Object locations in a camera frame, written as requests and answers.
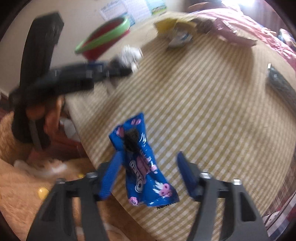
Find blue Oreo wrapper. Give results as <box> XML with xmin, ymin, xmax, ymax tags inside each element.
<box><xmin>109</xmin><ymin>113</ymin><xmax>179</xmax><ymax>208</ymax></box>

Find left hand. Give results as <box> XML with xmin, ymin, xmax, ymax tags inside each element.
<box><xmin>26</xmin><ymin>96</ymin><xmax>64</xmax><ymax>138</ymax></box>

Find red bin with green rim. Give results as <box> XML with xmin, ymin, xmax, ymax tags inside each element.
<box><xmin>75</xmin><ymin>16</ymin><xmax>130</xmax><ymax>61</ymax></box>

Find dark remote control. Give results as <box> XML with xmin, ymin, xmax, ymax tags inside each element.
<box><xmin>267</xmin><ymin>63</ymin><xmax>295</xmax><ymax>112</ymax></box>

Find yellow crumpled wrapper pile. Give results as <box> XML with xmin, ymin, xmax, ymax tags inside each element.
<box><xmin>154</xmin><ymin>18</ymin><xmax>197</xmax><ymax>49</ymax></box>

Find pink quilt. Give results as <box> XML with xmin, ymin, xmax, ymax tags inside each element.
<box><xmin>190</xmin><ymin>8</ymin><xmax>295</xmax><ymax>70</ymax></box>

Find orange pillow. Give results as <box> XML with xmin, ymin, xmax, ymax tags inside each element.
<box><xmin>187</xmin><ymin>1</ymin><xmax>224</xmax><ymax>13</ymax></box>

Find wall poster charts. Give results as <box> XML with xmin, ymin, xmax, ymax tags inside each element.
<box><xmin>100</xmin><ymin>0</ymin><xmax>167</xmax><ymax>25</ymax></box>

